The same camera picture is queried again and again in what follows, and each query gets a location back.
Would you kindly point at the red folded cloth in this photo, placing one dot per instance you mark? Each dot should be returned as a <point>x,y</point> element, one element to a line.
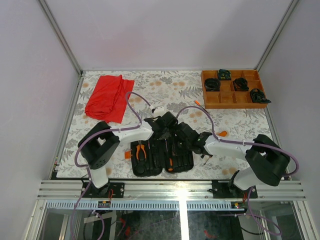
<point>108,100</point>

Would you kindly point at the small orange black screwdriver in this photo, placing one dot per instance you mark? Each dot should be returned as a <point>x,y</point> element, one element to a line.
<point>209,157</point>

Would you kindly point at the large black handled screwdriver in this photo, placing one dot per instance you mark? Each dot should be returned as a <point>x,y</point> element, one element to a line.
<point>170,162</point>

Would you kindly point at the orange compartment tray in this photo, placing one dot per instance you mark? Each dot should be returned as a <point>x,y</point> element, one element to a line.
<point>228,97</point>

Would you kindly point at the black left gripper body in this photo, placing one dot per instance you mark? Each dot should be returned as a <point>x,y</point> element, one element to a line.
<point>166,134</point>

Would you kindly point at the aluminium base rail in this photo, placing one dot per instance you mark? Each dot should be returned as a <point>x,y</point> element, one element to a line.
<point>163,195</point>

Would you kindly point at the orange black pliers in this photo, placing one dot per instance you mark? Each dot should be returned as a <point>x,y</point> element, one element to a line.
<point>141,154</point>

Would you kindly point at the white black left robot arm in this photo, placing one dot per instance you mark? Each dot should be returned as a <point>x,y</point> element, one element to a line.
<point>98,145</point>

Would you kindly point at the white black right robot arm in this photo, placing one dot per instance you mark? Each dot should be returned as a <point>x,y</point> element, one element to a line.
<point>267,162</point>

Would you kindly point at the black plastic tool case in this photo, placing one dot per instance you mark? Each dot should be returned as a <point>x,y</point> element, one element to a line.
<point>157,161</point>

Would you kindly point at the small orange tipped precision screwdriver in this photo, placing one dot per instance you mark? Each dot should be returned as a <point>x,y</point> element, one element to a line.
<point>199,105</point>

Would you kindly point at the black orange stubby screwdriver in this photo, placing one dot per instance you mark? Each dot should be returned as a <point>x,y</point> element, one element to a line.
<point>223,134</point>

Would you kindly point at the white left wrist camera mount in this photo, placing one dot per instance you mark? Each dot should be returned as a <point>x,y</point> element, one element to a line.
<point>158,111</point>

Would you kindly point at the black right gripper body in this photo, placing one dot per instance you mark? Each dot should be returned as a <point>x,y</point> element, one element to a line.
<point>185,144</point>

